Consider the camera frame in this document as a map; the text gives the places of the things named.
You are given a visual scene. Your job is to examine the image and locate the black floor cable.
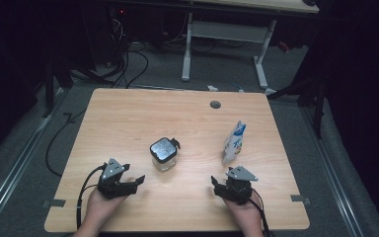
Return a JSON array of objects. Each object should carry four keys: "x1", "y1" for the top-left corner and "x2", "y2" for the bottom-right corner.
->
[{"x1": 44, "y1": 108, "x2": 89, "y2": 178}]

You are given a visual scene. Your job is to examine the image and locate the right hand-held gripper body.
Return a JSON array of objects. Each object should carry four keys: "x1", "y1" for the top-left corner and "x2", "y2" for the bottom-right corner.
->
[{"x1": 213, "y1": 165, "x2": 260, "y2": 206}]

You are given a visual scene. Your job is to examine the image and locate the hand-held gripper cable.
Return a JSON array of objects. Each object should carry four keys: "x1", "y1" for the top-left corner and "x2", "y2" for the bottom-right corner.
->
[
  {"x1": 248, "y1": 189, "x2": 274, "y2": 237},
  {"x1": 75, "y1": 163, "x2": 109, "y2": 230}
]

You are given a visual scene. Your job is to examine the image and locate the right hand-held gripper cable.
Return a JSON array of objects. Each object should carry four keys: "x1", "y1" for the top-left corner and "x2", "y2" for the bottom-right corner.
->
[{"x1": 248, "y1": 189, "x2": 274, "y2": 237}]

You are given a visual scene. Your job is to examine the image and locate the black metal stand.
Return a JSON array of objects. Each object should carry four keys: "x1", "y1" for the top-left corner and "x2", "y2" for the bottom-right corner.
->
[
  {"x1": 265, "y1": 75, "x2": 331, "y2": 140},
  {"x1": 40, "y1": 55, "x2": 75, "y2": 119}
]

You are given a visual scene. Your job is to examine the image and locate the grey tape strip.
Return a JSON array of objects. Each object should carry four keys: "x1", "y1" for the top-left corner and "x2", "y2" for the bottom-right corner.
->
[
  {"x1": 42, "y1": 198, "x2": 67, "y2": 209},
  {"x1": 289, "y1": 194, "x2": 312, "y2": 206}
]

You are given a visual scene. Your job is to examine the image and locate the metal floor rail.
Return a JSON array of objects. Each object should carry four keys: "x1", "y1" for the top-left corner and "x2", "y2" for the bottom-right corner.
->
[
  {"x1": 299, "y1": 105, "x2": 367, "y2": 237},
  {"x1": 0, "y1": 87, "x2": 69, "y2": 233}
]

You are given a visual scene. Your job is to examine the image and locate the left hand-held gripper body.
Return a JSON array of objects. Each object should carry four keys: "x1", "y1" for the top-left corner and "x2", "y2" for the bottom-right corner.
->
[{"x1": 97, "y1": 157, "x2": 139, "y2": 200}]

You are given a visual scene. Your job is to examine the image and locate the person's right hand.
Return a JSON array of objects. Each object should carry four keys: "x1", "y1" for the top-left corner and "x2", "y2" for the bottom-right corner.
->
[{"x1": 222, "y1": 191, "x2": 265, "y2": 230}]

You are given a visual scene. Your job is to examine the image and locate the bundle of black cables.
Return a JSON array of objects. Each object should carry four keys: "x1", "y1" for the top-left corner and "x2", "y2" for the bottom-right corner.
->
[{"x1": 68, "y1": 16, "x2": 150, "y2": 90}]

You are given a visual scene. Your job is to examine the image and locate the white-framed desk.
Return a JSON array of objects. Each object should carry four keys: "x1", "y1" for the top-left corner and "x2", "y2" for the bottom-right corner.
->
[{"x1": 112, "y1": 0, "x2": 320, "y2": 96}]

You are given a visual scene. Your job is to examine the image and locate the person's left hand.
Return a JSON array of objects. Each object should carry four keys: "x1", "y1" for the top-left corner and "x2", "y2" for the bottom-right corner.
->
[{"x1": 80, "y1": 177, "x2": 136, "y2": 229}]

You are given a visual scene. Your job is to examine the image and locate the glass jar with black lid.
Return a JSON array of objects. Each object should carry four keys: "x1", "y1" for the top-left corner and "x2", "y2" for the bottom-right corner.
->
[{"x1": 149, "y1": 136, "x2": 182, "y2": 173}]

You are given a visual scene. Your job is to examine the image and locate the small red object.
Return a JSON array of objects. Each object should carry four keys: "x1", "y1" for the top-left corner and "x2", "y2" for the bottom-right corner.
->
[{"x1": 277, "y1": 40, "x2": 291, "y2": 53}]

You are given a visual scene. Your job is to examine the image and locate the left hand-held gripper cable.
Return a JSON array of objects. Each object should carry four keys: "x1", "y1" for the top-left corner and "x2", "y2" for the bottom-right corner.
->
[{"x1": 75, "y1": 163, "x2": 109, "y2": 230}]

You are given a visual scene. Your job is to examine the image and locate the white and blue snack bag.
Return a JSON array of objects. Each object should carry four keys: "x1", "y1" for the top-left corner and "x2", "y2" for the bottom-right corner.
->
[{"x1": 221, "y1": 119, "x2": 248, "y2": 166}]

